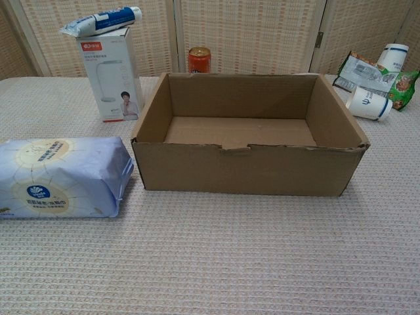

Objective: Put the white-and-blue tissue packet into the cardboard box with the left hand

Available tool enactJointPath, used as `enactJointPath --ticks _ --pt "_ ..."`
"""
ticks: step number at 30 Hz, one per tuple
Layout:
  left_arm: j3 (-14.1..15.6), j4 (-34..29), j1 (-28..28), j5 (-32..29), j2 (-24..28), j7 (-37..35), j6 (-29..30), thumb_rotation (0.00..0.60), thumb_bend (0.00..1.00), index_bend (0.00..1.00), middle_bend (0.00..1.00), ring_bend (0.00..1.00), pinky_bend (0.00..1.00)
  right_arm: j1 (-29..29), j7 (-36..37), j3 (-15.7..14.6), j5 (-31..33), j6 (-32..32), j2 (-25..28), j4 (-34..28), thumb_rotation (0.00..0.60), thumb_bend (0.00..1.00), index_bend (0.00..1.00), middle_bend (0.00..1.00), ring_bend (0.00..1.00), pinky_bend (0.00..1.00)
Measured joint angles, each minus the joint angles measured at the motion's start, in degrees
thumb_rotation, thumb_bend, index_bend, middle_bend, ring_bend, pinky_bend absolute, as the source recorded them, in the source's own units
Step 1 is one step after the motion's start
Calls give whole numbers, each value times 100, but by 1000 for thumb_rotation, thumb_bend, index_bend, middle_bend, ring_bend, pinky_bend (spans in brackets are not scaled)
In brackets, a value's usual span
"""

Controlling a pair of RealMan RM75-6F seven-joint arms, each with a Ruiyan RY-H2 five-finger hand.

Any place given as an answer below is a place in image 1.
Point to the blue and white tissue pack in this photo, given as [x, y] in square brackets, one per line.
[65, 177]

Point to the brown cardboard box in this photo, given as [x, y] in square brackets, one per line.
[246, 170]

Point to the white desk lamp box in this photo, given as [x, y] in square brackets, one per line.
[105, 75]

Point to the orange drink can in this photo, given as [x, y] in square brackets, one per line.
[199, 62]

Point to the beige woven tablecloth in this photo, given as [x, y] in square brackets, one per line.
[210, 256]

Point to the woven folding screen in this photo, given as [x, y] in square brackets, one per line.
[249, 33]

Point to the white paper cup blue logo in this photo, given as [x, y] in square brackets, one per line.
[367, 103]

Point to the blue and white toothpaste tube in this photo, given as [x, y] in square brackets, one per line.
[105, 21]

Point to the green snack bag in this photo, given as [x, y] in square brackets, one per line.
[361, 72]

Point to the white paper cup blue text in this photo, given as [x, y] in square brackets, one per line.
[393, 55]

